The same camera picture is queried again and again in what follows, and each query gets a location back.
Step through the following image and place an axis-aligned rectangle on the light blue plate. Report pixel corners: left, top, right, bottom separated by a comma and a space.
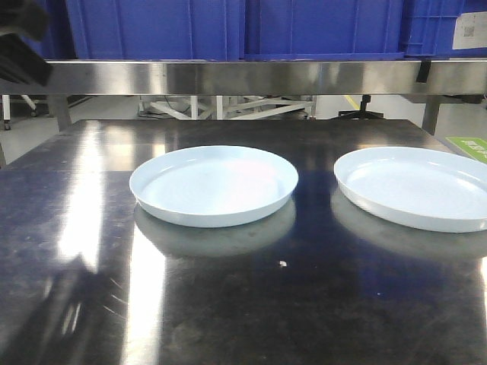
129, 145, 299, 228
333, 147, 486, 233

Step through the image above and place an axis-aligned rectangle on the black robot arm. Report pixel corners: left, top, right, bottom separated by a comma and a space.
1, 1, 53, 86

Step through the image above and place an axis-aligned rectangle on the steel shelf leg right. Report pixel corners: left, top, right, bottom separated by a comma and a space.
422, 95, 441, 135

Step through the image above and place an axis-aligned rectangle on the steel shelf leg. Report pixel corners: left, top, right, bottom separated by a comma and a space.
422, 95, 441, 135
47, 95, 72, 132

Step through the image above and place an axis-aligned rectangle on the steel shelf leg left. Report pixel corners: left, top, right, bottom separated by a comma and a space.
47, 95, 72, 132

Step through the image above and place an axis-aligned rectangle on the black office chair base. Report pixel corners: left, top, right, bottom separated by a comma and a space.
336, 94, 384, 119

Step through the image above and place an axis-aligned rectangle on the blue plastic bin centre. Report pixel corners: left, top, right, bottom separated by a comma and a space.
244, 0, 404, 61

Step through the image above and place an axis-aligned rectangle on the blue plastic bin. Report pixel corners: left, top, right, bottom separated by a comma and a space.
399, 1, 486, 59
66, 1, 245, 61
244, 0, 404, 61

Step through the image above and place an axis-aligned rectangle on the black tape strip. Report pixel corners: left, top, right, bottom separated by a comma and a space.
415, 60, 431, 84

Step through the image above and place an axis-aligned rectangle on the blue plastic bin left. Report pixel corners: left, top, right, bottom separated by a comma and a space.
66, 1, 245, 61

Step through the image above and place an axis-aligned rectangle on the green floor sign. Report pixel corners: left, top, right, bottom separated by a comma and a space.
446, 137, 487, 163

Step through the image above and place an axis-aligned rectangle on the blue plastic bin right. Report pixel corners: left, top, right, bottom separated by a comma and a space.
399, 1, 486, 59

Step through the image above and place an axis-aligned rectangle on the white paper label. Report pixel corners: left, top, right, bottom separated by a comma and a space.
452, 11, 487, 50

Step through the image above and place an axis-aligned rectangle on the white metal frame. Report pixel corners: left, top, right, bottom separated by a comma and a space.
138, 95, 317, 120

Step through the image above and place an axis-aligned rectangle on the stainless steel shelf rail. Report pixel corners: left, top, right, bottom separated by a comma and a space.
1, 59, 486, 96

